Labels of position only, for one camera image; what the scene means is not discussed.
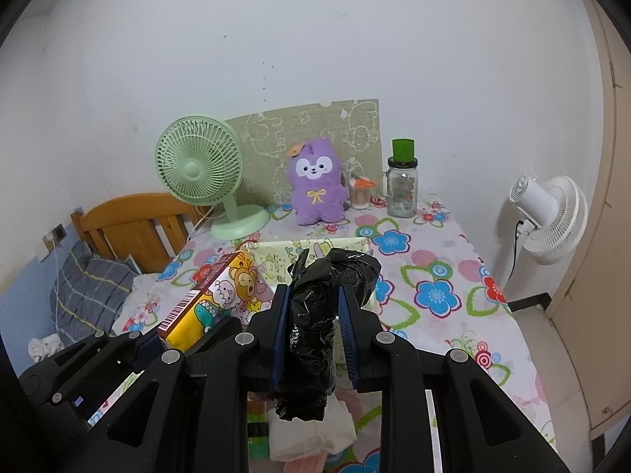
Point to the yellow cartoon snack box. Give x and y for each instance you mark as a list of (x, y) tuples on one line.
[(233, 287)]

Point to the yellow cartoon storage box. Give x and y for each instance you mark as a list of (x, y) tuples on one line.
[(274, 259)]

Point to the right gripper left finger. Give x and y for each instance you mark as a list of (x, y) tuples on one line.
[(280, 310)]

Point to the beige door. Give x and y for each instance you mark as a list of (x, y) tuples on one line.
[(591, 308)]

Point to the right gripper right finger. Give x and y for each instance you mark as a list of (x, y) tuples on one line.
[(349, 319)]

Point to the purple plush toy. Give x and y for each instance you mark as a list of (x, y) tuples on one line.
[(315, 177)]

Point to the floral tablecloth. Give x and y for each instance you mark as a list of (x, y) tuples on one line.
[(433, 290)]

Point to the green patterned cardboard sheet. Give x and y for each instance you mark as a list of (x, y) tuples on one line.
[(266, 138)]

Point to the glass jar green lid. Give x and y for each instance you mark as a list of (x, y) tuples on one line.
[(402, 179)]

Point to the grey plaid pillow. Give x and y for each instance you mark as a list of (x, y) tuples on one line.
[(88, 293)]

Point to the pink packet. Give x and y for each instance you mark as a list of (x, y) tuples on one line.
[(309, 464)]

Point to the wooden bed headboard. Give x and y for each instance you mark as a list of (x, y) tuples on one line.
[(150, 228)]

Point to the white tissue pack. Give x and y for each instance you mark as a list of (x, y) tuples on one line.
[(297, 439)]

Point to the green desk fan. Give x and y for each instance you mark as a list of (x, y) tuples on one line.
[(200, 162)]

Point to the white standing fan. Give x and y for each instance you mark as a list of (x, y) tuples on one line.
[(555, 216)]

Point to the cotton swab container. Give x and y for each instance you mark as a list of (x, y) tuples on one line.
[(361, 191)]

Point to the black plastic bag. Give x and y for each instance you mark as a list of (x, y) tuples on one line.
[(307, 375)]

